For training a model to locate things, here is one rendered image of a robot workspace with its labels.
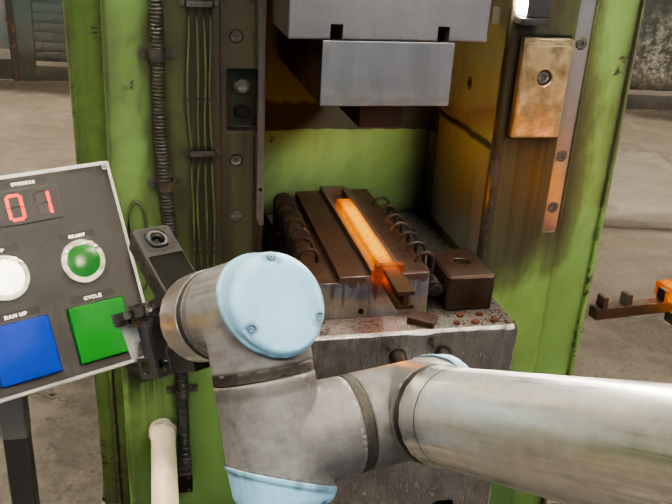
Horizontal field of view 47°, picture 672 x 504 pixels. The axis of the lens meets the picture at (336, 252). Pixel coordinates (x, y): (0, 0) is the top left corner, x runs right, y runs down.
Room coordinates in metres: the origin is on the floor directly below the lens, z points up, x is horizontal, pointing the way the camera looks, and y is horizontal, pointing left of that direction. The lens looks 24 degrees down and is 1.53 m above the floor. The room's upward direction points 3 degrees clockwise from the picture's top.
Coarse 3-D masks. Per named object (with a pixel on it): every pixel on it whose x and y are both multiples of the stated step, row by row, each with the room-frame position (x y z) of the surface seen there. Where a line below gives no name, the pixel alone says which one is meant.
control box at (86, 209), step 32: (0, 192) 0.93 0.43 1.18; (32, 192) 0.95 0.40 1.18; (64, 192) 0.98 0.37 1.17; (96, 192) 1.00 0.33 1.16; (0, 224) 0.91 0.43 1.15; (32, 224) 0.93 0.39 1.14; (64, 224) 0.95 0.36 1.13; (96, 224) 0.98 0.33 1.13; (0, 256) 0.89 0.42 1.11; (32, 256) 0.91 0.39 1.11; (64, 256) 0.93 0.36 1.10; (128, 256) 0.98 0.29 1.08; (32, 288) 0.89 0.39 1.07; (64, 288) 0.91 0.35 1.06; (96, 288) 0.93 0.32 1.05; (128, 288) 0.95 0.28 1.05; (0, 320) 0.85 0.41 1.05; (64, 320) 0.89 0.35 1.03; (64, 352) 0.86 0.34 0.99; (128, 352) 0.91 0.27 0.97; (32, 384) 0.82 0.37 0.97
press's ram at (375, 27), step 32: (288, 0) 1.12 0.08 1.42; (320, 0) 1.13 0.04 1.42; (352, 0) 1.14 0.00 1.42; (384, 0) 1.15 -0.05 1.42; (416, 0) 1.16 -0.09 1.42; (448, 0) 1.17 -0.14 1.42; (480, 0) 1.19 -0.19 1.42; (288, 32) 1.12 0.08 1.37; (320, 32) 1.13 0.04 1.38; (352, 32) 1.14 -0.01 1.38; (384, 32) 1.15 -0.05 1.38; (416, 32) 1.16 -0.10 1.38; (448, 32) 1.18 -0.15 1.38; (480, 32) 1.19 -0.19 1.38
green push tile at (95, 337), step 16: (96, 304) 0.91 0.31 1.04; (112, 304) 0.92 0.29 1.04; (80, 320) 0.89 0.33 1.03; (96, 320) 0.90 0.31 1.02; (80, 336) 0.88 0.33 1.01; (96, 336) 0.89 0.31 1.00; (112, 336) 0.90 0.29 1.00; (80, 352) 0.87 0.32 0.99; (96, 352) 0.88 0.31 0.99; (112, 352) 0.89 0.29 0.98
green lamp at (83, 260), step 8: (72, 248) 0.94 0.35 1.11; (80, 248) 0.94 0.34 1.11; (88, 248) 0.95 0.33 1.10; (72, 256) 0.93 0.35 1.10; (80, 256) 0.94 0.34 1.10; (88, 256) 0.94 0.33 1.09; (96, 256) 0.95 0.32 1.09; (72, 264) 0.93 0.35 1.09; (80, 264) 0.93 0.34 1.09; (88, 264) 0.94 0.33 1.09; (96, 264) 0.94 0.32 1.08; (72, 272) 0.92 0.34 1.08; (80, 272) 0.93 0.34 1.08; (88, 272) 0.93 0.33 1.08
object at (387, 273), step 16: (352, 208) 1.42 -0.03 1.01; (352, 224) 1.34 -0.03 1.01; (368, 240) 1.26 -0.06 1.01; (368, 256) 1.22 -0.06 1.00; (384, 256) 1.20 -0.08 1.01; (384, 272) 1.13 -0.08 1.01; (400, 272) 1.13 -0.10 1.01; (384, 288) 1.12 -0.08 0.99; (400, 288) 1.07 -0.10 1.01; (400, 304) 1.06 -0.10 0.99
